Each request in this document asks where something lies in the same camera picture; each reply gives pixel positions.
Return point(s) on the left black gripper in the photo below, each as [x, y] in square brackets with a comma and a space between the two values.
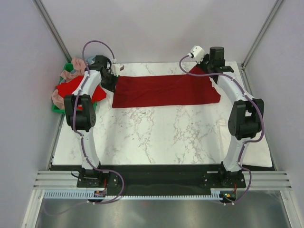
[112, 87]

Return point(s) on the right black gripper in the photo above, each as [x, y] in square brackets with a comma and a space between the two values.
[200, 65]

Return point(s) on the dark red t shirt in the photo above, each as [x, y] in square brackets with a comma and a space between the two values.
[151, 91]

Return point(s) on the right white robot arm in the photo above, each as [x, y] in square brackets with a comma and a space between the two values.
[244, 122]

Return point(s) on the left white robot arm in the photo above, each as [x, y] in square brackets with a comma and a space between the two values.
[81, 117]

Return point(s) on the blue grey t shirt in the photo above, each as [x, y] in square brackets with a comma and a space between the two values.
[90, 60]

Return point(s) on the pink t shirt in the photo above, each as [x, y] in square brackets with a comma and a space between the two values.
[76, 69]

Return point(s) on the green plastic basket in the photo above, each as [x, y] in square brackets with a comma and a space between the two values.
[59, 107]

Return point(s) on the bright red t shirt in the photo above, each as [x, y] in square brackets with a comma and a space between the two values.
[67, 88]

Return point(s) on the folded white t shirt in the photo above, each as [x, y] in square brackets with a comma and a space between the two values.
[256, 154]

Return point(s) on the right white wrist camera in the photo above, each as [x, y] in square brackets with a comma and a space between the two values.
[197, 53]

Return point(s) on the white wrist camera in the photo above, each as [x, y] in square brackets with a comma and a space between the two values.
[197, 53]
[116, 68]

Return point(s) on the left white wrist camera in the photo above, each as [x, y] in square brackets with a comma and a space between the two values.
[116, 68]

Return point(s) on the right aluminium corner post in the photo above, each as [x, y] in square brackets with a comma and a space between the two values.
[262, 32]

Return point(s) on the aluminium corner post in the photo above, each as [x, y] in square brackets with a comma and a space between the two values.
[262, 32]
[52, 28]

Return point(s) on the left aluminium corner post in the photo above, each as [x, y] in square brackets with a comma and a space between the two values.
[52, 28]

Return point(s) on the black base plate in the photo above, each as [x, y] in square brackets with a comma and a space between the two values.
[115, 182]

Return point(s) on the aluminium frame rail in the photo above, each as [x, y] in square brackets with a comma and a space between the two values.
[261, 180]

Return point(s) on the white slotted cable duct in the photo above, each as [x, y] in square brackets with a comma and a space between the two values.
[102, 195]

